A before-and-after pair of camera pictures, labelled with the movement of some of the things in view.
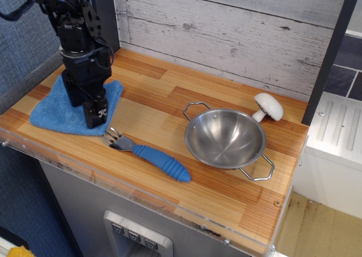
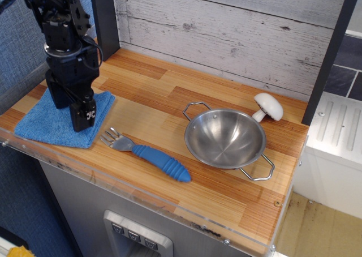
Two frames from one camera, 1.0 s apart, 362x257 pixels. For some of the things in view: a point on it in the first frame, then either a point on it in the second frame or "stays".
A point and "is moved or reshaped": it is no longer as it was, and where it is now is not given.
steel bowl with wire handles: (227, 138) stays
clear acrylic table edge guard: (13, 142) stays
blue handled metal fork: (119, 142) stays
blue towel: (55, 112) is moved or reshaped
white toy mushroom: (267, 104) stays
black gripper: (84, 72) -> (70, 77)
